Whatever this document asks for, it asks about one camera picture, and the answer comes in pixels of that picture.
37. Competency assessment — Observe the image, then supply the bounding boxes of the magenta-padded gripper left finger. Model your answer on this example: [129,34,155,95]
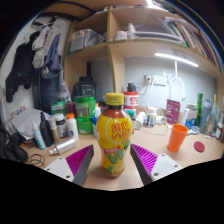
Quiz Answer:
[44,144,95,187]

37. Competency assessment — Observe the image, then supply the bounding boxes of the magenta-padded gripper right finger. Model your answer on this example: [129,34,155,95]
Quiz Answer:
[129,143,185,186]

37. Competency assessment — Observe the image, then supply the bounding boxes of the yellow drink bottle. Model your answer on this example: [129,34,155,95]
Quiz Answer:
[96,92,134,179]

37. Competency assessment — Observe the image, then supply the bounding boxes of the silver spray can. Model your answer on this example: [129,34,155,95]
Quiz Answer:
[49,137,77,156]

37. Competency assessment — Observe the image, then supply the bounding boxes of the orange plastic cup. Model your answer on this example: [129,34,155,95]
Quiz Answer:
[167,123,189,153]

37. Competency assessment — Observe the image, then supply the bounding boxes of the white bottle with orange cap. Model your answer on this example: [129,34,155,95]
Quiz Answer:
[65,113,80,142]

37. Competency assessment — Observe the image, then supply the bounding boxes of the flat round red coaster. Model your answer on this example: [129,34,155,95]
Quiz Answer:
[193,140,206,154]

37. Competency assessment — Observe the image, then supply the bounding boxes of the green plastic canister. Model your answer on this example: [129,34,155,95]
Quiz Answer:
[74,95,96,118]
[75,115,95,135]

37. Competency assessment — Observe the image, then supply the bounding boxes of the white bottle with blue label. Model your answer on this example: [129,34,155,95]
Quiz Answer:
[143,107,158,128]

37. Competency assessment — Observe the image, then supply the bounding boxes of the white cup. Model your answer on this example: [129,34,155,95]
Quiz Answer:
[133,111,147,130]

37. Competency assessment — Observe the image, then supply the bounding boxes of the magenta pouch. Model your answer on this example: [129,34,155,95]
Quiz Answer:
[165,98,181,126]

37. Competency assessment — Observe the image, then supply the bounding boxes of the black bag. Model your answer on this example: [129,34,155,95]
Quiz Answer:
[0,128,29,164]

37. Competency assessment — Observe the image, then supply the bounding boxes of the green glass bottle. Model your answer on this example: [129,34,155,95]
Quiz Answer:
[196,92,204,127]

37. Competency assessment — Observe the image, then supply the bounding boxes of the red and white canister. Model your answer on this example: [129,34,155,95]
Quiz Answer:
[123,90,139,112]

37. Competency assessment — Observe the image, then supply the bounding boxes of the black appliance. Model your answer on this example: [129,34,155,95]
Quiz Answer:
[72,76,98,101]

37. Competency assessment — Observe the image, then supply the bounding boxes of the white power strip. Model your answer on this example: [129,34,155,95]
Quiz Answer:
[144,73,169,87]

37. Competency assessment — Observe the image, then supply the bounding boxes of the dark hanging clothes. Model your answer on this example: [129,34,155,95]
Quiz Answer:
[4,21,73,114]

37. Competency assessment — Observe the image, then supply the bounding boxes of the white LED light bar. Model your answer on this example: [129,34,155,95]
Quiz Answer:
[154,51,200,68]

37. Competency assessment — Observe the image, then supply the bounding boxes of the black cable coil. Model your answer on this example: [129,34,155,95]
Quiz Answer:
[26,153,46,169]

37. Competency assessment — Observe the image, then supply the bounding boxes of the white cable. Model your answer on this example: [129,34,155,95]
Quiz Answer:
[168,59,186,103]

